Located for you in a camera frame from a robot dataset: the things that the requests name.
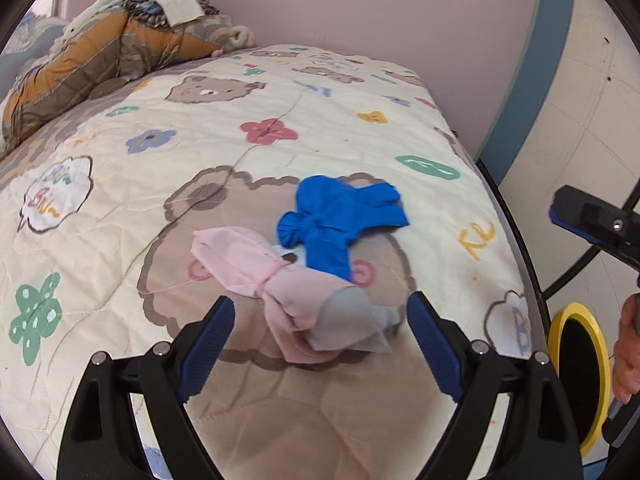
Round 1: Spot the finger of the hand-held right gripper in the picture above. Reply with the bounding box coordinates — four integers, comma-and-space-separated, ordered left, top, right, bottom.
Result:
548, 185, 640, 261

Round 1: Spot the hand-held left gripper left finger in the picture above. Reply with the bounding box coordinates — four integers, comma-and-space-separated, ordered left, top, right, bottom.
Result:
57, 296, 236, 480

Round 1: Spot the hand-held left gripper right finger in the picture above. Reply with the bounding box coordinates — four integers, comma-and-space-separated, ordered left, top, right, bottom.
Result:
406, 291, 583, 480

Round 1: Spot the yellow trash bin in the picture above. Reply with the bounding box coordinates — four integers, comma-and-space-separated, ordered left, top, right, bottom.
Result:
547, 302, 612, 461

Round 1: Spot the pink grey cloth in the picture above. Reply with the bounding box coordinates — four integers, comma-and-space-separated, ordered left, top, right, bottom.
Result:
190, 225, 396, 363

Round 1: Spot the person's right hand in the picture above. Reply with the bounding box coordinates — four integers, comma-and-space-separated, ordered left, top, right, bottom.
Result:
612, 292, 640, 403

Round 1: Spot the cartoon printed bedspread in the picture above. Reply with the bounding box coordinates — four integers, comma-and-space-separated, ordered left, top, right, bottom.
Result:
0, 44, 546, 480

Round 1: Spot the pink white plush toy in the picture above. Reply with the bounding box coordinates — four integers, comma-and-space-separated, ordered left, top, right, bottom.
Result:
220, 24, 258, 53

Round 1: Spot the pile of folded clothes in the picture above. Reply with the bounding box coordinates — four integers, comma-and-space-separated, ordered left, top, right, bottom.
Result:
122, 0, 221, 26

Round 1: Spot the blue door frame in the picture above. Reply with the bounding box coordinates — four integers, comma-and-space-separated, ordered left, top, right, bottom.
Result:
475, 0, 576, 188

